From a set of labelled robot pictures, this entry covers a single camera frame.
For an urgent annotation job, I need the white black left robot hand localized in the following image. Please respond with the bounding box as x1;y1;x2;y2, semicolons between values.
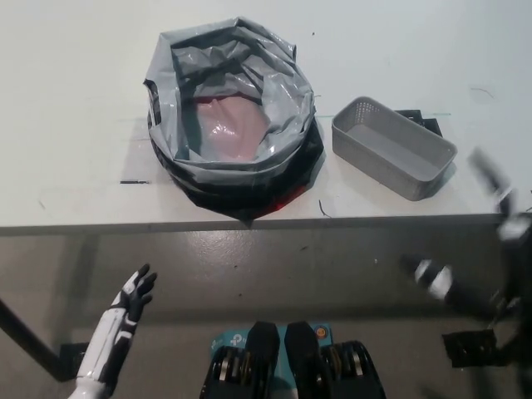
76;264;159;384

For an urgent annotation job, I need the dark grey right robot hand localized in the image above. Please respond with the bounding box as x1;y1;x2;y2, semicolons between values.
399;145;532;317

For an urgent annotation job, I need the grey perforated rectangular container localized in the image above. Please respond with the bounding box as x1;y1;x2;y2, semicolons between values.
331;96;458;203

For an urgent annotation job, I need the grey and black plastic bag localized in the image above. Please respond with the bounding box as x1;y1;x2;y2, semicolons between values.
143;16;326;222

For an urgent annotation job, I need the pink item inside bag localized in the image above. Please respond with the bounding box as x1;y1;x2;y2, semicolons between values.
193;96;271;161

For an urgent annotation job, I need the teal cardboard box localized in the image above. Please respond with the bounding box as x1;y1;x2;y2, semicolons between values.
207;323;333;382

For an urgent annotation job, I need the large black floor tape patch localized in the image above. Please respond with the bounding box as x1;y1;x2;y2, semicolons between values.
442;328;498;369

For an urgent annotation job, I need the black tape patch on table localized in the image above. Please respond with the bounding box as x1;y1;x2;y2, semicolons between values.
392;108;446;140

